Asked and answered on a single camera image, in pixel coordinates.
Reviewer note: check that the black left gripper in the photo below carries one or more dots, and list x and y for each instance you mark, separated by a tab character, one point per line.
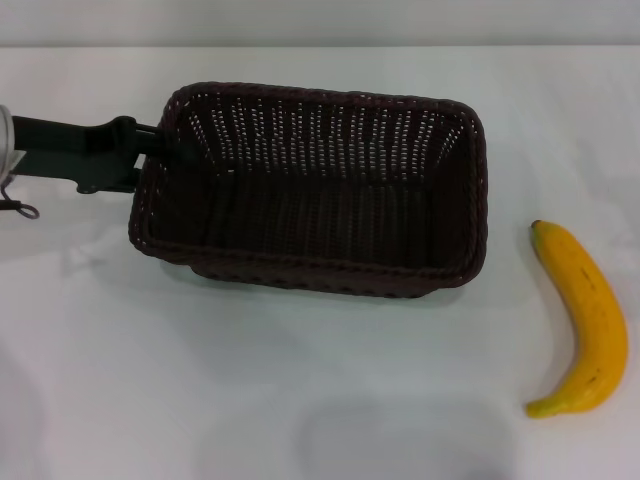
75	152

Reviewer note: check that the dark brown woven basket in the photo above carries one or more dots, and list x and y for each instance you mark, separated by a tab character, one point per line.
320	220

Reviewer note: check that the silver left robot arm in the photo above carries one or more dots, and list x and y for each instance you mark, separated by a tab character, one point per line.
5	137

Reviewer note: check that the yellow banana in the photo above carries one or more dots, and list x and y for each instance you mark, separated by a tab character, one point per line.
597	320

